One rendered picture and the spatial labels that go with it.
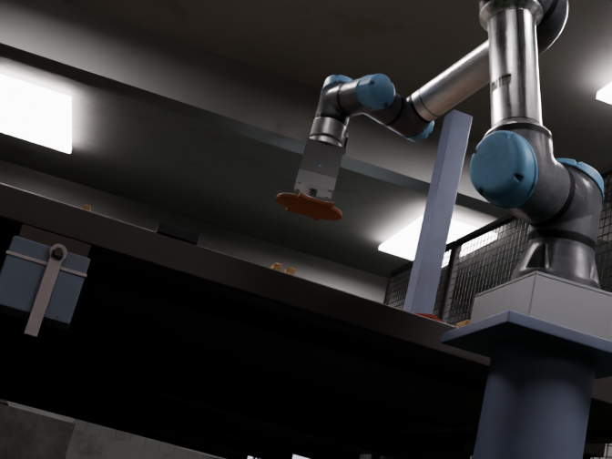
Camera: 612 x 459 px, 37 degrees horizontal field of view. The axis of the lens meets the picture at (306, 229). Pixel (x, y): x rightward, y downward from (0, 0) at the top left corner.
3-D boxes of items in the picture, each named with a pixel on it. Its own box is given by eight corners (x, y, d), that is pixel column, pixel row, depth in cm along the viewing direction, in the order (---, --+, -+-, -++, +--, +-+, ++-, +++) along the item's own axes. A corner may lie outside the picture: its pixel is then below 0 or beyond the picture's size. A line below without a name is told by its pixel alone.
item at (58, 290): (65, 344, 152) (97, 243, 157) (-20, 321, 149) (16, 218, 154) (62, 351, 163) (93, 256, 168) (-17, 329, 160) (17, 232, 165)
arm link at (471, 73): (586, -6, 184) (407, 118, 213) (553, -34, 177) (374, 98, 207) (598, 35, 177) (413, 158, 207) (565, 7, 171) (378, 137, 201)
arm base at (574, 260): (614, 297, 150) (621, 239, 153) (525, 275, 150) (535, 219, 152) (578, 313, 165) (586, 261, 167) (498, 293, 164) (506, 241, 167)
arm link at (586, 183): (611, 250, 159) (620, 178, 162) (566, 223, 151) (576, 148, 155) (553, 255, 168) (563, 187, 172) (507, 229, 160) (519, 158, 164)
